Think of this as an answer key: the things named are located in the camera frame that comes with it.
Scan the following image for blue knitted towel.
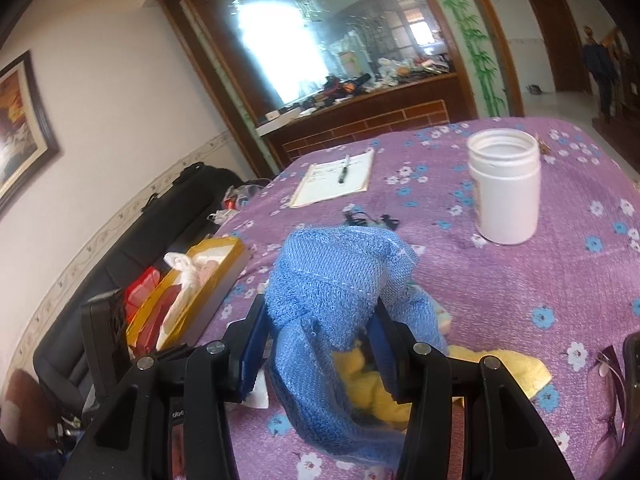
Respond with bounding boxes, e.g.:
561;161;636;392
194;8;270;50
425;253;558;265
265;226;448;468

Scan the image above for yellow soft cloth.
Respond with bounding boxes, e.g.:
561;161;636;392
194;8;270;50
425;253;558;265
332;343;554;434

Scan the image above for yellow-rimmed white storage box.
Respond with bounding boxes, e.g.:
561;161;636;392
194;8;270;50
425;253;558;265
126;237;250;358

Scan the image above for red plastic bag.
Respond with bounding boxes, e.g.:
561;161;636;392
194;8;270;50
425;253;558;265
124;266;160;323

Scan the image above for purple-framed eyeglasses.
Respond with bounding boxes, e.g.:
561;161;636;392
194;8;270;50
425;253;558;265
585;346;627;479

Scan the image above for purple floral tablecloth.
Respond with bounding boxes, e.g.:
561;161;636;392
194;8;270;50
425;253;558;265
204;118;639;479

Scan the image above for black leather sofa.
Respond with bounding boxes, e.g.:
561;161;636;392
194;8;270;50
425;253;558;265
32;162;243;419

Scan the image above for black hair clip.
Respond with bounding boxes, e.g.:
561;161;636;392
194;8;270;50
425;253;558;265
343;210;400;232

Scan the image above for white plastic jar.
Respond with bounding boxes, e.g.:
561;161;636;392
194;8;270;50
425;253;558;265
466;128;541;246

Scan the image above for black marker pen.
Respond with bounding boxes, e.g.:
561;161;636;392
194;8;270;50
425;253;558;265
337;155;350;184

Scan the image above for white paper notepad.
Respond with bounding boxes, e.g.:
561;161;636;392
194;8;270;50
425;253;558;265
288;148;375;208

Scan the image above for wooden cabinet shelf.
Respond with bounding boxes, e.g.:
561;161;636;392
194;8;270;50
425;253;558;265
262;74;478;169

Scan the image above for person in dark clothes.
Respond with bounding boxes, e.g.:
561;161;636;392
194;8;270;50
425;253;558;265
582;25;617;124

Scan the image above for framed wall painting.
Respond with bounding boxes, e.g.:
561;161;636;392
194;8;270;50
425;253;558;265
0;51;60;212

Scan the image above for large wall mirror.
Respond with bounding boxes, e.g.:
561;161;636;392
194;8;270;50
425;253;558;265
205;0;454;120

